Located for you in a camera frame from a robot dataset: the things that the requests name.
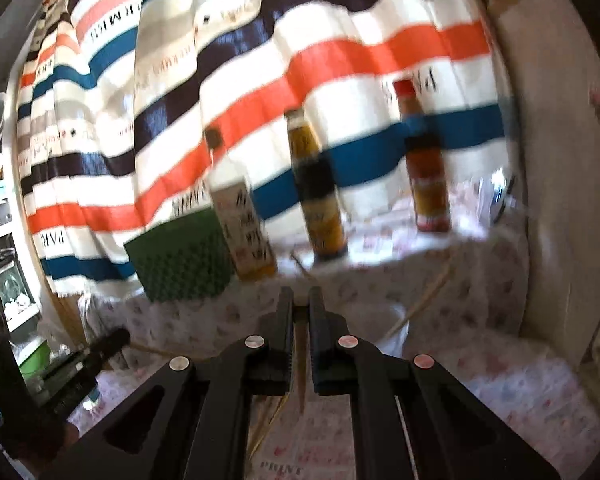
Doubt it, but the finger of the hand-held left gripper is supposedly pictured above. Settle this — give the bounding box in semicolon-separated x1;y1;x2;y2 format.
40;329;132;418

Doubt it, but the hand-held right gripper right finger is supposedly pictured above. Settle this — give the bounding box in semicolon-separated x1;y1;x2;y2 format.
307;287;563;480

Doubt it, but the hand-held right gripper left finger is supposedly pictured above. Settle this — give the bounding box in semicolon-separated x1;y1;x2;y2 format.
40;287;296;480

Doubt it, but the clear plastic container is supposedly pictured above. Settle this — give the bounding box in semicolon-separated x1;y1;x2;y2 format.
325;285;412;361

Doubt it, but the bear print cloth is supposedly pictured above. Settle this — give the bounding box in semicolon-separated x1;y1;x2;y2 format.
77;180;531;361

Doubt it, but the clear cooking wine bottle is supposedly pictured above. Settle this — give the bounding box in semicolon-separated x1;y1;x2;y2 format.
202;127;278;281

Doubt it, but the cluttered shelf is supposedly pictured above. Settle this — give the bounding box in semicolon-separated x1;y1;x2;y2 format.
0;90;48;396

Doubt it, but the green checkered box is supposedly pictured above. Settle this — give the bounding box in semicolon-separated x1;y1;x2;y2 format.
124;207;236;303

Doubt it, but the dark soy sauce bottle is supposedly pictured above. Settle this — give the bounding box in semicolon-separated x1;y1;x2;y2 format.
285;109;348;261

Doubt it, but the printed tablecloth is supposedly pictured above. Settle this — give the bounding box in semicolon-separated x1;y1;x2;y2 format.
65;330;600;480

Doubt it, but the red cap sauce bottle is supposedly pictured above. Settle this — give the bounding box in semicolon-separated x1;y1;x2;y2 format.
394;80;452;233

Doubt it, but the striped curtain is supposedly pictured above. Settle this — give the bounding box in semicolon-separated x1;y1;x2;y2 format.
15;0;511;296

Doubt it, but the white panel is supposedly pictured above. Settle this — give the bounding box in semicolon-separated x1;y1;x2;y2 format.
490;0;600;371

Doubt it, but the cartoon sticker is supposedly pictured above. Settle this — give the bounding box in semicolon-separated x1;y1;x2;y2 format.
587;85;600;131

